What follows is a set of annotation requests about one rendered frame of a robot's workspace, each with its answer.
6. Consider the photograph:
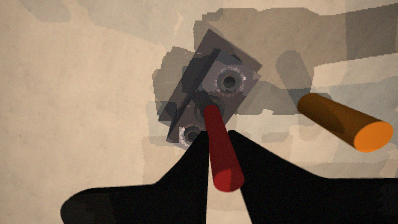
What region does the brown cylinder with orange end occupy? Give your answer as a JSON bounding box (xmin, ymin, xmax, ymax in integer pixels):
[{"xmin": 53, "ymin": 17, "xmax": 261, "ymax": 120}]
[{"xmin": 297, "ymin": 93, "xmax": 393, "ymax": 152}]

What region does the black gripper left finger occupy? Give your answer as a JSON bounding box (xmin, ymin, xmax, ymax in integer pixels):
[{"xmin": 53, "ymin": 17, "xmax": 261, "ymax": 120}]
[{"xmin": 60, "ymin": 131, "xmax": 209, "ymax": 224}]

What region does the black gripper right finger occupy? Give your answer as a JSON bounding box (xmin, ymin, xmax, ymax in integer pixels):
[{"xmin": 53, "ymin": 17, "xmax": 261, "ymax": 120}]
[{"xmin": 228, "ymin": 130, "xmax": 398, "ymax": 224}]

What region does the dark red peg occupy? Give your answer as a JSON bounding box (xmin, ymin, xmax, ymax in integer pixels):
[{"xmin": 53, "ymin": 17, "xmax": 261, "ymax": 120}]
[{"xmin": 204, "ymin": 105, "xmax": 244, "ymax": 192}]

